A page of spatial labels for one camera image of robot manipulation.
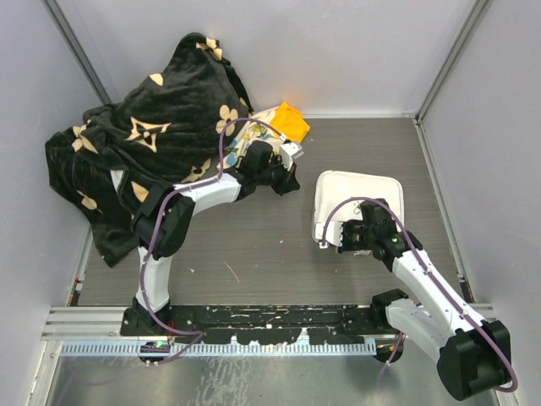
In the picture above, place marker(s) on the aluminium frame rail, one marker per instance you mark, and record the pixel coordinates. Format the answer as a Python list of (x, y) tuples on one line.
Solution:
[(83, 323)]

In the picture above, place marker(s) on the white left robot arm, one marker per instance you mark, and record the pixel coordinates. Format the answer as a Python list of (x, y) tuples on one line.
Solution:
[(162, 222)]

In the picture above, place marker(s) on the white slotted cable duct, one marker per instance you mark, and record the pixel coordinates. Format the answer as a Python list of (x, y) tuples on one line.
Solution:
[(162, 349)]

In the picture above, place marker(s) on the black floral fleece blanket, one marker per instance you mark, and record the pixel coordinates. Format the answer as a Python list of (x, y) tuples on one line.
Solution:
[(165, 131)]

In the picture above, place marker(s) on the yellow cloth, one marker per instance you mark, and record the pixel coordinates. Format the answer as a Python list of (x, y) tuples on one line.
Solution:
[(290, 122)]

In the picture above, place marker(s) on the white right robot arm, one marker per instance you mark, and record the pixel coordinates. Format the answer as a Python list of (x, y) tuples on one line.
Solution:
[(471, 354)]

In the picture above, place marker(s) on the grey medicine kit case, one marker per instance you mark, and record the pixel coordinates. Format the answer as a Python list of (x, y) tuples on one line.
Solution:
[(333, 187)]

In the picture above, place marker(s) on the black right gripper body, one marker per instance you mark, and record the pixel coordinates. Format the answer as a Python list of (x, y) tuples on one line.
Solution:
[(356, 238)]

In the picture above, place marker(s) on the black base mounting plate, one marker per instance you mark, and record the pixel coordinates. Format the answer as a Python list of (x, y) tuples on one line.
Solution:
[(274, 324)]

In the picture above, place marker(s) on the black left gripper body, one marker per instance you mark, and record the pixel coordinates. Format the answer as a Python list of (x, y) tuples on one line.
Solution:
[(278, 176)]

